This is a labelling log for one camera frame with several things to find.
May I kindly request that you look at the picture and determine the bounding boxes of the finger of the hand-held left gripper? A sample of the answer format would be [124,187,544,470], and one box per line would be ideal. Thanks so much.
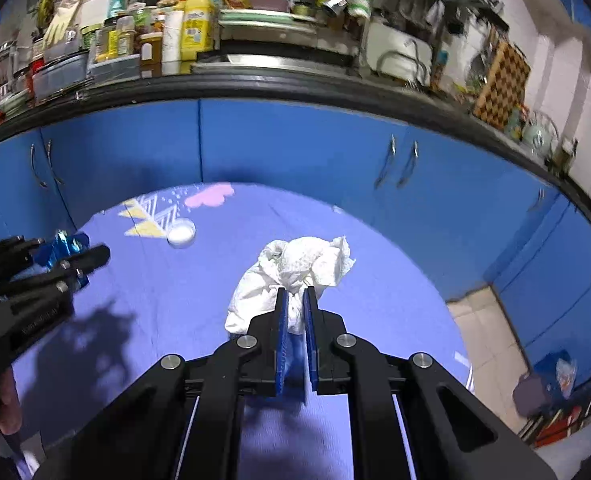
[0,244,112,303]
[0,236,46,283]

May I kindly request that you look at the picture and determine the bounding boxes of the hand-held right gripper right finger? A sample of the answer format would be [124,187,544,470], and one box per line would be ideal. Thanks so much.
[303,285,559,480]

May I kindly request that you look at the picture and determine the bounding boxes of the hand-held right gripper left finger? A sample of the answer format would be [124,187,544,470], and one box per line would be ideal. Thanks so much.
[40,285,291,480]

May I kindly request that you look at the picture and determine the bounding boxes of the blue foil wrapper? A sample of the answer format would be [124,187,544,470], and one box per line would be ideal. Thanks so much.
[35,230,92,291]

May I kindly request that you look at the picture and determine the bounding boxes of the white paper towel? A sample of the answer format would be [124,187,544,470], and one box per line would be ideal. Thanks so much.
[224,234,357,336]

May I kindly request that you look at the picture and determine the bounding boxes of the grey trash bin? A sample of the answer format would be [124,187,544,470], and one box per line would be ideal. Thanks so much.
[513,375,553,417]

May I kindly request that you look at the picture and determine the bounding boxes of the person's left hand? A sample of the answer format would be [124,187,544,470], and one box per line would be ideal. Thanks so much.
[0,367,24,436]

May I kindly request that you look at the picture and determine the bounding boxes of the small white cap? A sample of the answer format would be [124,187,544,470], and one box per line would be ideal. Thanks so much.
[168,218,196,250]

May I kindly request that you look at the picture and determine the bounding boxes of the tall glass jar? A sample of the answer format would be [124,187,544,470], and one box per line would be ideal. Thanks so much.
[0,42,19,104]

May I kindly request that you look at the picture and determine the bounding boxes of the blue kitchen cabinets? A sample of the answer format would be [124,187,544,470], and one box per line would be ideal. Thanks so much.
[0,97,591,401]

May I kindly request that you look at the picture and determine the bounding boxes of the grey plastic tub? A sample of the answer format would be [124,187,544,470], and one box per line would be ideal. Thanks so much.
[32,50,94,102]

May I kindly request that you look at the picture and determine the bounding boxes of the amber sauce bottle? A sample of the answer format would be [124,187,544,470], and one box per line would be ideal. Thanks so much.
[139,32,164,68]

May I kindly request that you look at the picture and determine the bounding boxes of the yellow rubber glove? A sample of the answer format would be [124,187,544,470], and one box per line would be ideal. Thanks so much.
[42,0,83,47]

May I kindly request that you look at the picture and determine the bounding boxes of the white plastic bottle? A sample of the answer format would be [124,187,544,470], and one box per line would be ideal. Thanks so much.
[162,10,184,63]

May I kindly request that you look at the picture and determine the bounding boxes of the blue plastic bag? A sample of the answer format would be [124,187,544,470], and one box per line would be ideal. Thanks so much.
[533,350,579,396]

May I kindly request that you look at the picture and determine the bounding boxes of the black kitchen countertop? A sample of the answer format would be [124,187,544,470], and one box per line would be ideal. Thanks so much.
[0,72,591,256]

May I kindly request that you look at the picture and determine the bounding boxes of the yellow plastic bottle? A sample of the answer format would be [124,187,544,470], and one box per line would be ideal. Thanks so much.
[179,0,215,63]

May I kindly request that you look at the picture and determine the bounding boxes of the metal sink faucet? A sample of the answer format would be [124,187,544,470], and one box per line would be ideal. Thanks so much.
[375,39,432,87]

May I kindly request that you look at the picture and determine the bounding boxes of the glass teapot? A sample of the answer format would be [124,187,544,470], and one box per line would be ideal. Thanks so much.
[520,110,560,158]

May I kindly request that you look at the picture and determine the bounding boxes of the small glass jar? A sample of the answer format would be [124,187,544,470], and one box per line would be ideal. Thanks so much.
[558,137,579,172]

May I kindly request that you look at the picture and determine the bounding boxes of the checkered wooden board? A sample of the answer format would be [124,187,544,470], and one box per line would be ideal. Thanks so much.
[473,40,532,128]

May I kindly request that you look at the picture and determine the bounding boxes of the metal cabinet handle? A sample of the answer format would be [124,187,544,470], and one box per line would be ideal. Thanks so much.
[374,135,397,190]
[46,140,66,186]
[396,141,420,188]
[28,142,46,190]

